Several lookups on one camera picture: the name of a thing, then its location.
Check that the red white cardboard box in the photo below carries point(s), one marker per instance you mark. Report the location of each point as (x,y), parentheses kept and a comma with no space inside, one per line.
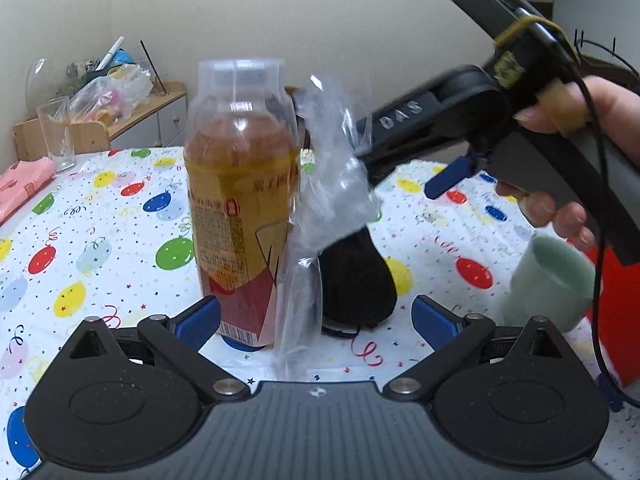
(622,310)

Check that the ceramic mug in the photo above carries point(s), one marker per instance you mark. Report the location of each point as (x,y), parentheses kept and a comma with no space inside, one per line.
(545,280)

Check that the clear plastic bag of snacks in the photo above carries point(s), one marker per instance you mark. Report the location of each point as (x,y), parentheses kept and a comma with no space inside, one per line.
(107,95)

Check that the person's right hand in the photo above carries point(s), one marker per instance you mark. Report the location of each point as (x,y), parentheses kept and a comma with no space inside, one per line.
(615,140)

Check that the clear glass dome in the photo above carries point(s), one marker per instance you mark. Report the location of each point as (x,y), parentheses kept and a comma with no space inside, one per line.
(39,77)

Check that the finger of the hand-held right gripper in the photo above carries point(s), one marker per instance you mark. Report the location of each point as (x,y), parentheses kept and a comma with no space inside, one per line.
(400,120)
(450,177)

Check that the balloon print tablecloth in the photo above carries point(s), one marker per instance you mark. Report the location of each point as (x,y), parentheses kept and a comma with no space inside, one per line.
(100,240)

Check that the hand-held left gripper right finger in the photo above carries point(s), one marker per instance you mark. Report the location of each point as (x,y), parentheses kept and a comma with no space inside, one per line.
(435,321)

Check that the clear acrylic frame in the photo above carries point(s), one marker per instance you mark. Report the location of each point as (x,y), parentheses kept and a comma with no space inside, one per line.
(157,72)

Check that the clear drinking glass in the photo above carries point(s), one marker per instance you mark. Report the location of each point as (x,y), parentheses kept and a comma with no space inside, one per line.
(56,135)

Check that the orange drink plastic bottle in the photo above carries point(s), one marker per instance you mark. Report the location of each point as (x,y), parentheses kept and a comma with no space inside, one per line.
(235,185)

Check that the white cabinet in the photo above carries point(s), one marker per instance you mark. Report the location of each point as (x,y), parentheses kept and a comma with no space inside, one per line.
(600,15)

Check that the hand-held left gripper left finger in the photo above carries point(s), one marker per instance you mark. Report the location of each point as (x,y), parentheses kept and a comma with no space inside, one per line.
(200,321)

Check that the white stick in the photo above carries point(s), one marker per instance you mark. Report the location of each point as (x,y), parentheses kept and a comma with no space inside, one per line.
(110,52)

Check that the black knit cloth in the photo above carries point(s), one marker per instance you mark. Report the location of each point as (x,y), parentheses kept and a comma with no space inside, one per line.
(357,280)

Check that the pink plastic bag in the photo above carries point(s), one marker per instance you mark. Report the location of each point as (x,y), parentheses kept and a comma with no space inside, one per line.
(22,185)

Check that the wood-topped grey cabinet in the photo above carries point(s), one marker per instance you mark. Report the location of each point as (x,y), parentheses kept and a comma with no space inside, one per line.
(165,120)

